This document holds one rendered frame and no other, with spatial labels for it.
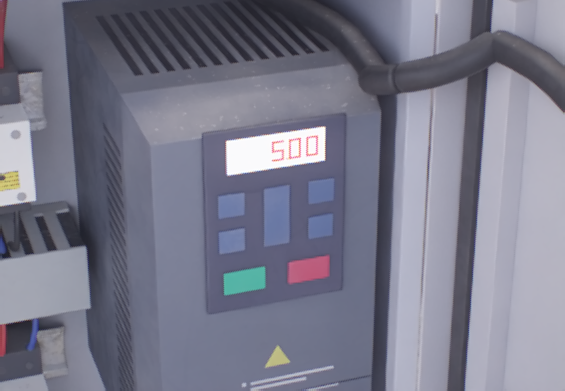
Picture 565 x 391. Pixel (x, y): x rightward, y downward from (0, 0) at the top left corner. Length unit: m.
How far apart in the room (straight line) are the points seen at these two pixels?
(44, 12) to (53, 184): 0.11
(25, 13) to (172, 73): 0.13
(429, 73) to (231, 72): 0.11
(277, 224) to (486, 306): 0.11
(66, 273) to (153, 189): 0.15
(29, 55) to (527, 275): 0.30
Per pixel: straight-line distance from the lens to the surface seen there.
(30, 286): 0.74
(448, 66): 0.57
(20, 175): 0.68
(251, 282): 0.64
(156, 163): 0.60
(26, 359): 0.77
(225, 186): 0.61
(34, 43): 0.75
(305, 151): 0.62
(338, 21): 0.66
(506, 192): 0.61
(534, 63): 0.56
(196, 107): 0.61
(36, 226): 0.76
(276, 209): 0.62
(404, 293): 0.67
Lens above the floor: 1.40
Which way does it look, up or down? 26 degrees down
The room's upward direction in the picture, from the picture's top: straight up
